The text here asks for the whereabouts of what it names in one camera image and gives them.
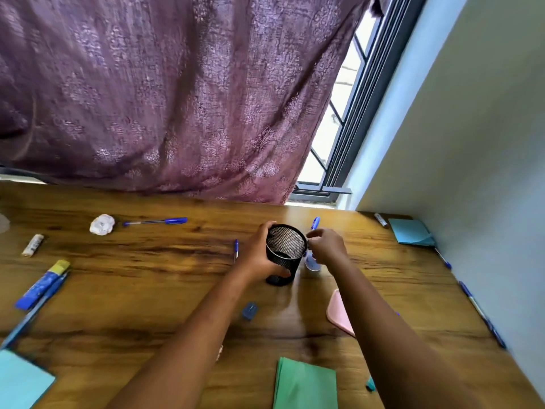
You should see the person's left forearm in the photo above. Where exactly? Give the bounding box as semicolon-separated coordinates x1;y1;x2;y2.
105;268;267;409

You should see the person's right hand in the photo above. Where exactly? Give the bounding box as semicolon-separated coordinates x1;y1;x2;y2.
305;228;351;269

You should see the green sticky note pad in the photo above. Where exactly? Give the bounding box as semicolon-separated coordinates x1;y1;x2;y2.
272;357;338;409

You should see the purple patterned curtain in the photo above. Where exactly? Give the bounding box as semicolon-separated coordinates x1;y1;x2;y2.
0;0;384;205

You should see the person's right forearm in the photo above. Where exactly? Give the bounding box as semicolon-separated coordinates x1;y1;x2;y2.
332;251;484;409

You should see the person's left hand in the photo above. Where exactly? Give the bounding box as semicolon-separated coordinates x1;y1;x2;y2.
238;221;295;287

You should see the small white stick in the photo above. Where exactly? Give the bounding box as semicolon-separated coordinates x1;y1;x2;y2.
21;233;45;258

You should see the white paper ball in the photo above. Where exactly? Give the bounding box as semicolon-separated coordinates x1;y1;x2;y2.
89;214;116;236

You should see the black mesh pen holder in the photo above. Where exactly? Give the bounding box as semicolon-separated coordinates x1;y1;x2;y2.
265;224;308;287

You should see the pink plastic lid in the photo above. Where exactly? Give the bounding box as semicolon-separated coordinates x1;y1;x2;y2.
326;288;357;338

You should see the black window frame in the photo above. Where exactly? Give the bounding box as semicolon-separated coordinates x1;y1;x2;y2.
0;0;429;204

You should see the blue glue stick yellow cap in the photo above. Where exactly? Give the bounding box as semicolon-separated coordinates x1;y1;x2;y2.
15;259;71;311

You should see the light blue sticky note pad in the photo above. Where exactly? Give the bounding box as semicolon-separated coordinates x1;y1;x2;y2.
0;349;57;409
388;218;437;247

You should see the clear pen blue cap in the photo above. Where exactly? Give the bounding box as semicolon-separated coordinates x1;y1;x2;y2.
122;217;188;228

